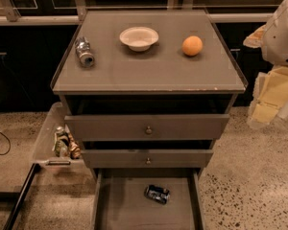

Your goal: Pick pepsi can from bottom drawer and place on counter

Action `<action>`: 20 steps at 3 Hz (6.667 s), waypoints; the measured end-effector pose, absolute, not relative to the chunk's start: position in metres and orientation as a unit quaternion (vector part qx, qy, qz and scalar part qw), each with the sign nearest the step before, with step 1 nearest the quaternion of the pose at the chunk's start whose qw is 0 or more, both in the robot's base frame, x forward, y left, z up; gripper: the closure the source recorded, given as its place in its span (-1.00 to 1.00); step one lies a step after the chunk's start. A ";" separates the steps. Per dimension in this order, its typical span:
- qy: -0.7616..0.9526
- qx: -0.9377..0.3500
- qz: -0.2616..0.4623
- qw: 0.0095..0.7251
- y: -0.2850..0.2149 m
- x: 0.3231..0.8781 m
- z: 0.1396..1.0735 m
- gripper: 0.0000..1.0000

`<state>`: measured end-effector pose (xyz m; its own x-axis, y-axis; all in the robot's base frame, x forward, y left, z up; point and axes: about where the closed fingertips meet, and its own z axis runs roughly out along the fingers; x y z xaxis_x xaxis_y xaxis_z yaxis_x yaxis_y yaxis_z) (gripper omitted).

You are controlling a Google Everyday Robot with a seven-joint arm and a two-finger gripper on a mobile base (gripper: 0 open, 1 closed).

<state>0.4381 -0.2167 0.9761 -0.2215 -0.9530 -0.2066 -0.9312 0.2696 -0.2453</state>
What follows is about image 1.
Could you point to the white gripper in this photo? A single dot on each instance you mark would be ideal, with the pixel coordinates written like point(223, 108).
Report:
point(280, 40)

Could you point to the blue pepsi can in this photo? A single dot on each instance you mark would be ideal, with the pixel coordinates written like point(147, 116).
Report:
point(157, 194)

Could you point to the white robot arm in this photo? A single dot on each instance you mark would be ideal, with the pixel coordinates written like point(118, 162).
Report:
point(270, 92)

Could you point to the grey drawer cabinet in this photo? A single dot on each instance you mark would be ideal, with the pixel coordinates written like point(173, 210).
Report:
point(162, 80)

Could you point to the grey top drawer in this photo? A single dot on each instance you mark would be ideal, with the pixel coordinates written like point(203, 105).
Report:
point(147, 127)

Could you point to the grey drawer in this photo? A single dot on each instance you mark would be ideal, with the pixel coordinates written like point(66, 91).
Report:
point(147, 127)
point(120, 203)
point(147, 158)

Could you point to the silver can lying down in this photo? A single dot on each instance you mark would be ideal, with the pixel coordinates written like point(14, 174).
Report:
point(83, 52)

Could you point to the grey middle drawer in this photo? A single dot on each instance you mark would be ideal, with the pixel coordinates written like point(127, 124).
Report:
point(147, 158)

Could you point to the grey bottom drawer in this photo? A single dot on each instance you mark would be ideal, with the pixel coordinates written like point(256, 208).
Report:
point(120, 203)

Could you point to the orange fruit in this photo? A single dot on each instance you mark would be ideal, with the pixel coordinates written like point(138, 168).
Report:
point(192, 45)

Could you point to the white paper bowl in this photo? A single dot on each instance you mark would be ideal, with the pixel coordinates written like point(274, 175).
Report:
point(139, 39)

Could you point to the brown snack bag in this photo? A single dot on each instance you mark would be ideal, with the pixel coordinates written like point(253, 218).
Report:
point(75, 151)

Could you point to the clear plastic bin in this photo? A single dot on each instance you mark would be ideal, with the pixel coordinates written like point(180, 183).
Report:
point(43, 153)

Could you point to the grey counter rail frame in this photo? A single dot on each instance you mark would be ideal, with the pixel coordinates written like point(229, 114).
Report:
point(35, 18)

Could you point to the black floor rail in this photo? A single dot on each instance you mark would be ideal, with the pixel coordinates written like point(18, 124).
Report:
point(16, 199)

